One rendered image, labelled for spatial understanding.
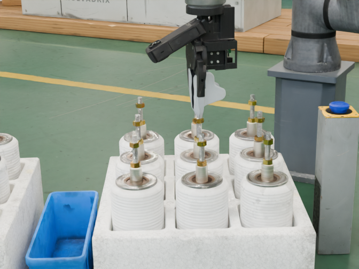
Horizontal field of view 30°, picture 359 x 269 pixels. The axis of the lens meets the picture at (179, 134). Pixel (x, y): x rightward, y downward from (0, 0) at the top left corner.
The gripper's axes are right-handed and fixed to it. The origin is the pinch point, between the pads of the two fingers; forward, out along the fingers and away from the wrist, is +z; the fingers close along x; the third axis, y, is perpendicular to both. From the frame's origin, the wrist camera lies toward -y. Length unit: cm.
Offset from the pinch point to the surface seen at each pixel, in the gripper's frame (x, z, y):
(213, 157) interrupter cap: -1.8, 9.3, 3.0
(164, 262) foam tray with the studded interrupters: -17.7, 21.6, -10.4
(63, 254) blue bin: 12.1, 34.2, -26.9
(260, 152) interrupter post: -3.6, 8.6, 12.0
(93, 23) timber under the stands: 253, 27, 6
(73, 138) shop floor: 88, 35, -19
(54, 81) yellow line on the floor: 163, 35, -21
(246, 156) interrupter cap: -3.1, 9.2, 9.4
